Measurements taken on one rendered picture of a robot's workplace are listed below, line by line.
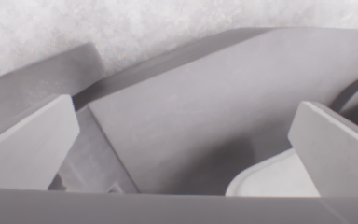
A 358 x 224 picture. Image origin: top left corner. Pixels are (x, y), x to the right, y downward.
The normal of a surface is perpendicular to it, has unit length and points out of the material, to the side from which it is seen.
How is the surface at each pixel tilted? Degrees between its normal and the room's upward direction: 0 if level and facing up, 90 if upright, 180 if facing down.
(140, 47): 0
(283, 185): 90
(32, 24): 0
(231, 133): 0
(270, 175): 90
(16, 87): 18
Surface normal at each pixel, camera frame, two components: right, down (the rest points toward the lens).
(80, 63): 0.90, -0.18
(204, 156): 0.21, 0.37
